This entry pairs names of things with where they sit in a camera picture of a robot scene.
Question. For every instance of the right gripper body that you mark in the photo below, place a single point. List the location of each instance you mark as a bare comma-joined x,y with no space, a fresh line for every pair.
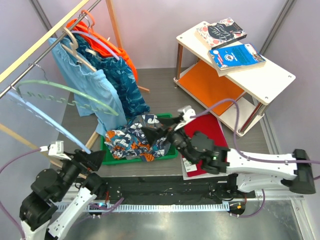
178,138

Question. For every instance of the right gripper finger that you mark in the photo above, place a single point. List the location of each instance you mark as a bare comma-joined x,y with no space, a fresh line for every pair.
153,134
169,121

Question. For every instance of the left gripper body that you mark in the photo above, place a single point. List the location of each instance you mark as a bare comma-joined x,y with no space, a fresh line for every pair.
72,168

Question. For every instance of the orange teal cartoon shorts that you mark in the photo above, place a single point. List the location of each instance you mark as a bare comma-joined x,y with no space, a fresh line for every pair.
135,142

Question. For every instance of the light blue hanger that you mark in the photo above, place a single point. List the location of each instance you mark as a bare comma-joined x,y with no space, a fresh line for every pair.
46,118

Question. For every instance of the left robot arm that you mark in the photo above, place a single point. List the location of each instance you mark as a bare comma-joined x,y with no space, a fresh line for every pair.
51,186

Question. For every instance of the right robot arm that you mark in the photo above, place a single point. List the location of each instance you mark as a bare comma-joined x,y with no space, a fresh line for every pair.
249,171

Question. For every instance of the dark teal patterned shorts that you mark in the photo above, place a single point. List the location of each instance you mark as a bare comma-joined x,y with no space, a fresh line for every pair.
120,75

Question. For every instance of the light blue shorts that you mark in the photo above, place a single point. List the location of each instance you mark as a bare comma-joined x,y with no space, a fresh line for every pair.
95,84

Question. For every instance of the beige hanger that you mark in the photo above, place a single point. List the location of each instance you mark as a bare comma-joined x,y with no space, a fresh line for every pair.
73,50

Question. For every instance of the lilac hanger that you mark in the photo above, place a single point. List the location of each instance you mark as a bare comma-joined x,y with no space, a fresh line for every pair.
97,41

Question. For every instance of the orange hanger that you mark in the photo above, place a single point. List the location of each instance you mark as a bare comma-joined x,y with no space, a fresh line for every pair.
90,19

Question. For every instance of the green plastic tray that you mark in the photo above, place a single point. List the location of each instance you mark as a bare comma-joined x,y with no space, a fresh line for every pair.
107,157

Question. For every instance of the red folder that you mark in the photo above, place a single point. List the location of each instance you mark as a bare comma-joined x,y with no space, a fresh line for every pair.
211,127

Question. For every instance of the white papers under folder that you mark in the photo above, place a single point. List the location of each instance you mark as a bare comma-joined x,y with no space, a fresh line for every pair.
192,171

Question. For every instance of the orange folder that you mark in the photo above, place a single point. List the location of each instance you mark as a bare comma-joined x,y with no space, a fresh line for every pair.
203,82

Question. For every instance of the blue cover book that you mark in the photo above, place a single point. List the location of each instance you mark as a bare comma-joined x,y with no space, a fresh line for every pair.
237,56

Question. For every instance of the floral cover book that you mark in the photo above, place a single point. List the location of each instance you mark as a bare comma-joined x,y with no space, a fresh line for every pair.
220,34

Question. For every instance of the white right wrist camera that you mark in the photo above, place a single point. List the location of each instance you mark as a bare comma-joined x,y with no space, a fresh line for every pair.
187,114

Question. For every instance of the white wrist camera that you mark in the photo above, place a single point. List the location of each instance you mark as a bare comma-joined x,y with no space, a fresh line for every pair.
55,150
187,114

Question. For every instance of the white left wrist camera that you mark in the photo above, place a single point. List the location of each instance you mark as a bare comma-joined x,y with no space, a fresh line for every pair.
55,150

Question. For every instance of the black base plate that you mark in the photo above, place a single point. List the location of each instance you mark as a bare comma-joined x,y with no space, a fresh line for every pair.
172,192

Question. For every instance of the wooden clothes rack frame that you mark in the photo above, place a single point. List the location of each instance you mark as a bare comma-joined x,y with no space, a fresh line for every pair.
35,130

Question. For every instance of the metal clothes rail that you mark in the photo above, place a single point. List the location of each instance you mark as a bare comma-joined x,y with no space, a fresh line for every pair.
37,57

